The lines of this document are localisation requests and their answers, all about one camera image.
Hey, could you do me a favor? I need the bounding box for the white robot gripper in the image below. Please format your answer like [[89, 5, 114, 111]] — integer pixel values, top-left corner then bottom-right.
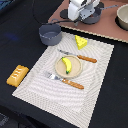
[[68, 0, 100, 21]]

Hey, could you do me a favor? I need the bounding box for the yellow cheese wedge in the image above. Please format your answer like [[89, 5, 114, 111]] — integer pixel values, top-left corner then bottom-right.
[[75, 35, 87, 49]]

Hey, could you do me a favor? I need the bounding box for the grey pot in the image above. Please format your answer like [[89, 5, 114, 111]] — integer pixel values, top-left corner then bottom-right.
[[39, 19, 62, 46]]

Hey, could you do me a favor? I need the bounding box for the yellow toy banana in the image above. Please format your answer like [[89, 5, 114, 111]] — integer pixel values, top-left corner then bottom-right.
[[61, 57, 72, 74]]

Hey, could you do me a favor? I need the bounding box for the yellow toy bread loaf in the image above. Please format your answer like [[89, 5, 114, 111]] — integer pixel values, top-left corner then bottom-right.
[[7, 65, 29, 87]]

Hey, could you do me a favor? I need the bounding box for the grey saucepan with handle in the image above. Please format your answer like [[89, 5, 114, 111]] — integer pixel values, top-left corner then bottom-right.
[[81, 5, 105, 24]]

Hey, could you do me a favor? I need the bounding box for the beige bowl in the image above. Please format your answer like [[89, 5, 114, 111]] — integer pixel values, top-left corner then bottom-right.
[[117, 4, 128, 30]]

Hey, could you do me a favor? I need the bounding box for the beige round plate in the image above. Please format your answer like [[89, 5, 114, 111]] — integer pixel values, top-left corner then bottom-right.
[[55, 55, 82, 79]]

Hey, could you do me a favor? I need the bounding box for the white woven placemat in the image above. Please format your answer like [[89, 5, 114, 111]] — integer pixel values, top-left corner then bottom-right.
[[11, 31, 115, 128]]

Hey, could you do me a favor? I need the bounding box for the knife with wooden handle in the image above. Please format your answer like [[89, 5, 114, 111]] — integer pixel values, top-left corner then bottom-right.
[[58, 49, 97, 63]]

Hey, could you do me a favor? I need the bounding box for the fork with wooden handle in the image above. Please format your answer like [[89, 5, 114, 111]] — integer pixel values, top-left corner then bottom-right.
[[45, 72, 84, 89]]

